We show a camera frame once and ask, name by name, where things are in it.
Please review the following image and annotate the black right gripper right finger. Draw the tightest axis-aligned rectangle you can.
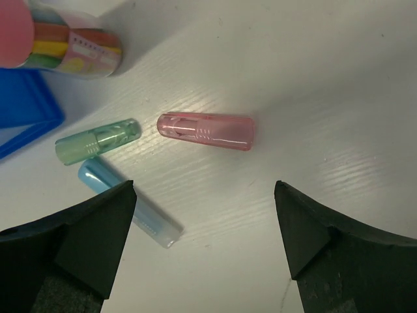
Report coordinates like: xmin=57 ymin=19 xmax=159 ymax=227
xmin=274 ymin=181 xmax=416 ymax=312

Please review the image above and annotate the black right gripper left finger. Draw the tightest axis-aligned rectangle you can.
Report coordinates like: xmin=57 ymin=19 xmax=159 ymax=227
xmin=1 ymin=181 xmax=136 ymax=312

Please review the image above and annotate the light blue highlighter right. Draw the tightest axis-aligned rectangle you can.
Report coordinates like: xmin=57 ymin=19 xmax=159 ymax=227
xmin=78 ymin=158 xmax=184 ymax=248

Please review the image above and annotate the green highlighter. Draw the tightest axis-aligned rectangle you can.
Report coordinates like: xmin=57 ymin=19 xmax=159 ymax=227
xmin=55 ymin=119 xmax=141 ymax=166

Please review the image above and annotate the blue compartment tray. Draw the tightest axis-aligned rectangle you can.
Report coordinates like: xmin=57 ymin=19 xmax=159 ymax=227
xmin=1 ymin=68 xmax=65 ymax=158

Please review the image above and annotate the pink highlighter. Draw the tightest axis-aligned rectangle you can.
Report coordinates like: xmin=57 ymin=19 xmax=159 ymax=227
xmin=156 ymin=112 xmax=255 ymax=151

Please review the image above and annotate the pink capped glue stick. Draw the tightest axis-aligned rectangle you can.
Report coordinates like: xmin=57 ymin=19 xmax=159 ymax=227
xmin=1 ymin=1 xmax=122 ymax=79

